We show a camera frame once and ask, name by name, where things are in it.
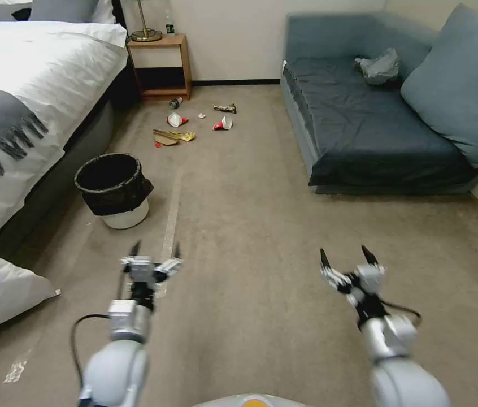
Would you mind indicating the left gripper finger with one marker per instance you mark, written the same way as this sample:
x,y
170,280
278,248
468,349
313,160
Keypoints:
x,y
130,263
170,267

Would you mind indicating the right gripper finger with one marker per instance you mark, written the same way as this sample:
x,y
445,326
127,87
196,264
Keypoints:
x,y
371,258
332,275

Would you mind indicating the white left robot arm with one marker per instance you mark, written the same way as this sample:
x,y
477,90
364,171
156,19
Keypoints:
x,y
120,364

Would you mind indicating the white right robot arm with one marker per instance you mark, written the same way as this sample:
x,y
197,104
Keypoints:
x,y
396,360

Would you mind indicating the white round trash can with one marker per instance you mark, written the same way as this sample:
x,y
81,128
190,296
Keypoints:
x,y
125,217

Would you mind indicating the black trash bag liner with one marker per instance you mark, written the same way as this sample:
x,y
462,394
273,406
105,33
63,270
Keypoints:
x,y
114,186

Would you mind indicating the dark grey bed base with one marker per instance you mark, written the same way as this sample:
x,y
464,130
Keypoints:
x,y
82,148

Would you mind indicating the torn brown cardboard piece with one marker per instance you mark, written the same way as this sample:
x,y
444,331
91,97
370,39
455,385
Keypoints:
x,y
165,137

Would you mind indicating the crumpled yellow wrapper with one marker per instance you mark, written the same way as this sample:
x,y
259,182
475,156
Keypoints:
x,y
187,136

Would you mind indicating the blue fabric sofa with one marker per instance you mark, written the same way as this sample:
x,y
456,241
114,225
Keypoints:
x,y
357,123

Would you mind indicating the crushed white red paper cup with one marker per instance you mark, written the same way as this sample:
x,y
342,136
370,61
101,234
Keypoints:
x,y
175,119

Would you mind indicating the white robot front shell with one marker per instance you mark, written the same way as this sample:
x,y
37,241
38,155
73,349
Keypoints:
x,y
251,400

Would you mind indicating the empty plastic bottle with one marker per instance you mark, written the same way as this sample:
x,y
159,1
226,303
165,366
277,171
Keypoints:
x,y
176,102

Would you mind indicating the crumpled brown wrapper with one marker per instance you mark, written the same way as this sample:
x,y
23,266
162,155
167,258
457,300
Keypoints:
x,y
226,108

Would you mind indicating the large blue sofa cushion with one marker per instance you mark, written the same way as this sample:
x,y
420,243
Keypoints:
x,y
463,93

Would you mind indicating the crumpled grey plastic bag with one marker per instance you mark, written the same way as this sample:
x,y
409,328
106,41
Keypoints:
x,y
378,67

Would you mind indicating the wooden nightstand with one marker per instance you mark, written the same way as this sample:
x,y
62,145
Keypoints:
x,y
179,59

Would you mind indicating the white bed duvet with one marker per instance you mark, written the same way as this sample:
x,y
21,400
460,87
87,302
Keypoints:
x,y
40,63

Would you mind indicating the brass table lamp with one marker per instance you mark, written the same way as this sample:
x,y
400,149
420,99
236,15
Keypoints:
x,y
146,34

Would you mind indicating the clear bottle green label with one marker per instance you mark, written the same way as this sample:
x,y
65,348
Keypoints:
x,y
170,26

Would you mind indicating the grey bed pillow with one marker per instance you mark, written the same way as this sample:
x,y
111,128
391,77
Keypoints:
x,y
63,10

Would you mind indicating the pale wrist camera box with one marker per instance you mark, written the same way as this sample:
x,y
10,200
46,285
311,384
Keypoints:
x,y
370,277
142,270

